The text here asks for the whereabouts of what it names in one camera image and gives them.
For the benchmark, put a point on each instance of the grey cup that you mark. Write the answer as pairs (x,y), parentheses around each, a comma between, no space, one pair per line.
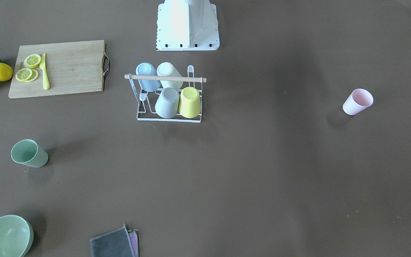
(167,103)

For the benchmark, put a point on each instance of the yellow cup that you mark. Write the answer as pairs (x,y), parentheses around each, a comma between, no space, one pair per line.
(190,103)

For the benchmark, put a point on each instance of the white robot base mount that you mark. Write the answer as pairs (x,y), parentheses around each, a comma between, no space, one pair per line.
(187,25)

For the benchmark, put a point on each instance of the grey folded cloth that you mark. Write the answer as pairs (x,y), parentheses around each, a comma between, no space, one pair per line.
(112,244)

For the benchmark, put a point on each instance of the green bowl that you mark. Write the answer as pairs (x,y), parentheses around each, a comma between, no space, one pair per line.
(16,236)

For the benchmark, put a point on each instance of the wooden cutting board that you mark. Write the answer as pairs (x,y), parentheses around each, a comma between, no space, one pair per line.
(72,67)

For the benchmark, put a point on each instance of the purple cloth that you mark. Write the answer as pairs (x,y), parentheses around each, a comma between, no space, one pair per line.
(133,235)

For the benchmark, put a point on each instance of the white wire cup rack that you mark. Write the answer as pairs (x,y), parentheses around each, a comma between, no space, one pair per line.
(147,87)

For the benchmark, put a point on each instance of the yellow plastic knife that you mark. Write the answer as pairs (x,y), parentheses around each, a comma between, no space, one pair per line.
(43,67)

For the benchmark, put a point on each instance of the mint green cup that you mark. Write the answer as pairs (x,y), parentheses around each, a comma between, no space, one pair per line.
(29,153)

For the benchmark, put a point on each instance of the lemon slice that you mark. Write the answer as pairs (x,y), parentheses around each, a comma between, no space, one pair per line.
(32,61)
(24,74)
(34,76)

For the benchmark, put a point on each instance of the cream white cup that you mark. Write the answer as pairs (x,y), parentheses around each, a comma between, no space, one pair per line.
(167,69)

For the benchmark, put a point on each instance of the pink cup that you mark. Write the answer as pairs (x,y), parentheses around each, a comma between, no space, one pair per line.
(358,100)

